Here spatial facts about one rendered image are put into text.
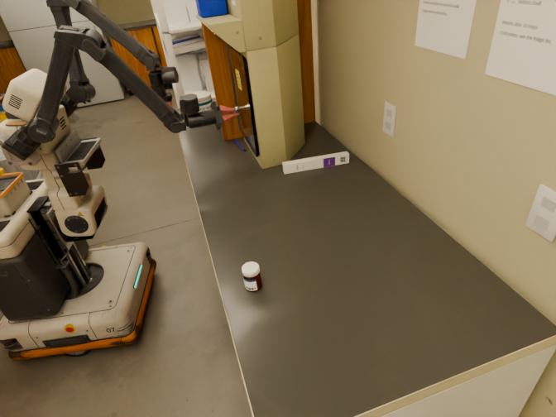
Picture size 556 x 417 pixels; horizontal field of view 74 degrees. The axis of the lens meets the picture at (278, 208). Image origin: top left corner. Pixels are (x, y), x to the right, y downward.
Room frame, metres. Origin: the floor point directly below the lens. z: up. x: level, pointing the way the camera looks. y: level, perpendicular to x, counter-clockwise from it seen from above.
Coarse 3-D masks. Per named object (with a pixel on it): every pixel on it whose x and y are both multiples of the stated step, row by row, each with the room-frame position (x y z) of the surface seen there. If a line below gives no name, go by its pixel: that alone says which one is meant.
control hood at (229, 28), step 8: (216, 16) 1.56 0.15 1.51; (224, 16) 1.53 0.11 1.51; (232, 16) 1.51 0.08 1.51; (208, 24) 1.37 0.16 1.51; (216, 24) 1.36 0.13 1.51; (224, 24) 1.37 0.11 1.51; (232, 24) 1.37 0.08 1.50; (240, 24) 1.38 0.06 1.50; (216, 32) 1.36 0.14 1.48; (224, 32) 1.37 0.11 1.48; (232, 32) 1.37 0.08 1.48; (240, 32) 1.38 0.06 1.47; (224, 40) 1.37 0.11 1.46; (232, 40) 1.37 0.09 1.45; (240, 40) 1.38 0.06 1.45; (240, 48) 1.38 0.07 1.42
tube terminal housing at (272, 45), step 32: (256, 0) 1.40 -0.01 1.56; (288, 0) 1.52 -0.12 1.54; (256, 32) 1.39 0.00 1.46; (288, 32) 1.50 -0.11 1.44; (256, 64) 1.39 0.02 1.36; (288, 64) 1.48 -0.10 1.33; (256, 96) 1.39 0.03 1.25; (288, 96) 1.46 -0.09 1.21; (256, 128) 1.38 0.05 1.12; (288, 128) 1.44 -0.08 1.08; (256, 160) 1.46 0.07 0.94; (288, 160) 1.42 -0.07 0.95
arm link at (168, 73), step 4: (148, 60) 1.72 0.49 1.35; (152, 60) 1.72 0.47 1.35; (148, 64) 1.72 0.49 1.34; (152, 64) 1.72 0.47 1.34; (148, 68) 1.72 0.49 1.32; (152, 68) 1.71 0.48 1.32; (156, 68) 1.73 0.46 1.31; (160, 68) 1.73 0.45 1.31; (164, 68) 1.73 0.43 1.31; (168, 68) 1.73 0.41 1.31; (172, 68) 1.73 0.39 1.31; (164, 72) 1.73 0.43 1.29; (168, 72) 1.73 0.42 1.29; (172, 72) 1.72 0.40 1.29; (176, 72) 1.75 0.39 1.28; (164, 76) 1.72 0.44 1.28; (168, 76) 1.71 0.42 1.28; (172, 76) 1.71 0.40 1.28; (176, 76) 1.74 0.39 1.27; (164, 80) 1.72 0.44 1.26; (168, 80) 1.71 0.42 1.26; (172, 80) 1.71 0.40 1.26; (176, 80) 1.72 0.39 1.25
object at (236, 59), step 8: (232, 48) 1.57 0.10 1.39; (232, 56) 1.58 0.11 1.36; (240, 56) 1.43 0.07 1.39; (232, 64) 1.61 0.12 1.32; (240, 64) 1.45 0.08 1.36; (232, 72) 1.64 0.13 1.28; (240, 72) 1.47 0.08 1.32; (248, 88) 1.39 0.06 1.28; (240, 96) 1.55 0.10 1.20; (248, 96) 1.39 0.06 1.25; (240, 104) 1.58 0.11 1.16; (248, 104) 1.40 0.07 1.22; (240, 112) 1.61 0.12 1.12; (248, 112) 1.42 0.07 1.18; (240, 120) 1.65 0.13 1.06; (248, 120) 1.45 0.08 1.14; (248, 128) 1.47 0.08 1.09; (248, 136) 1.50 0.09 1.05; (248, 144) 1.53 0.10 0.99; (256, 144) 1.39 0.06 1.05; (256, 152) 1.39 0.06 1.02
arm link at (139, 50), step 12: (72, 0) 1.77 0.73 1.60; (84, 0) 1.80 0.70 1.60; (84, 12) 1.79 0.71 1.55; (96, 12) 1.78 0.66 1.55; (96, 24) 1.78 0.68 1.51; (108, 24) 1.77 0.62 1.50; (120, 36) 1.76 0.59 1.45; (132, 48) 1.75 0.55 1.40; (144, 48) 1.75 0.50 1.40; (144, 60) 1.73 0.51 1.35; (156, 60) 1.74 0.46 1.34
